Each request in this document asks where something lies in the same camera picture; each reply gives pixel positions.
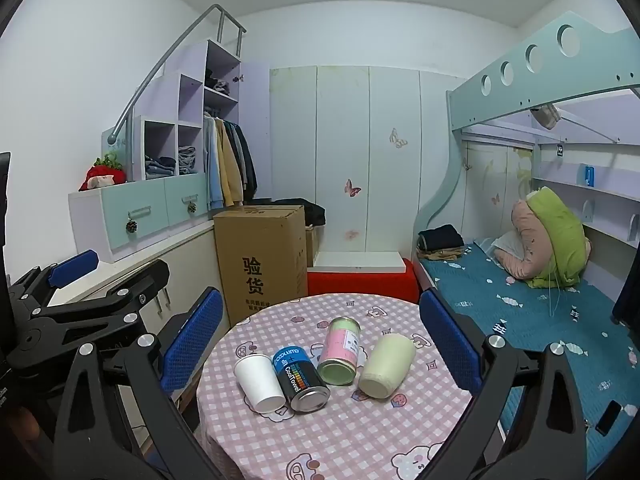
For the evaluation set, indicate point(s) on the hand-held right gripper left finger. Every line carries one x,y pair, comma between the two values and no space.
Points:
196,337

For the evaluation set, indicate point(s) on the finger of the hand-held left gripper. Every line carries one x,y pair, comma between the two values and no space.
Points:
75,263
125,292

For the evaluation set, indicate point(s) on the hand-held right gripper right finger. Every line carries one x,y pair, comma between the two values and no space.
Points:
446,337

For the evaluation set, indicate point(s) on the cream frosted cup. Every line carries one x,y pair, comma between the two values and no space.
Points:
385,367

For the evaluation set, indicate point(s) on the white paper cup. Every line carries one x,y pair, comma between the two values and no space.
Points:
257,380

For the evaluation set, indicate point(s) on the teal printed bedsheet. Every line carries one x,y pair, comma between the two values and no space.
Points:
500,305

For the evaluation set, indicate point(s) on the white low cabinet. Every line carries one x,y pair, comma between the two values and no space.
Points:
195,260

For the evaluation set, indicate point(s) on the red strawberry plush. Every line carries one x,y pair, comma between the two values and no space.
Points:
102,175

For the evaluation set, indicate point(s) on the folded dark clothes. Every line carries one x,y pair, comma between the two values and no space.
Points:
440,241

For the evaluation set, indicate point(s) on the tall cardboard box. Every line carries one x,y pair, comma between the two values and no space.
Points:
260,260

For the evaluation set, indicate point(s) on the red stool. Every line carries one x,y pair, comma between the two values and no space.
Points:
360,285

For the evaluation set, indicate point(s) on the pink and green can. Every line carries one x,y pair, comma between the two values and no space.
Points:
340,350

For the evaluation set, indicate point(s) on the black printed can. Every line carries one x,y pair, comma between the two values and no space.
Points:
300,377

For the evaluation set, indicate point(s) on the white board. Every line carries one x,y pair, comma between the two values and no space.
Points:
360,261

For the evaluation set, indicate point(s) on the folded jeans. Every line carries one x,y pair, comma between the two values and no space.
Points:
160,166
187,160

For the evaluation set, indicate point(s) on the round table pink checked cloth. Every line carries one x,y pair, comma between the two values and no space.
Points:
350,440

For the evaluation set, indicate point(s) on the hanging clothes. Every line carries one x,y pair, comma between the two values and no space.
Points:
227,160

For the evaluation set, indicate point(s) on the black bag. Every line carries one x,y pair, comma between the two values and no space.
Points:
310,212

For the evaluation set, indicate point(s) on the pink butterfly sticker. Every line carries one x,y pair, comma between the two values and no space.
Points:
352,187

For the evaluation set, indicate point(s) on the black phone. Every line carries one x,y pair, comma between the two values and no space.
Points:
608,417

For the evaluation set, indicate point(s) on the lilac stair cabinet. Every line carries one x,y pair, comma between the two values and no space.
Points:
165,100

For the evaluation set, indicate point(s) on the dark hanging cloth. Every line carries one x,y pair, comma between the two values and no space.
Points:
629,295

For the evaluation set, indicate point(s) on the pale butterfly sticker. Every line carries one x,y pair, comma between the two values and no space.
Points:
398,138

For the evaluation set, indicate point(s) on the small blue box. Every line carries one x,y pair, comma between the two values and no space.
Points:
589,175

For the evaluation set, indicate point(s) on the grey metal handrail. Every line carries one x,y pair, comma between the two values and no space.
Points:
165,60

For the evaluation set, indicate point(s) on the dark clothes pile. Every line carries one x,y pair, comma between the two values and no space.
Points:
217,84

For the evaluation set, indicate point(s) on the white wardrobe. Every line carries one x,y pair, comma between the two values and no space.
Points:
345,125

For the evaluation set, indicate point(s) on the pale green bunk bed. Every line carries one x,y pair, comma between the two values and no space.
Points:
500,95

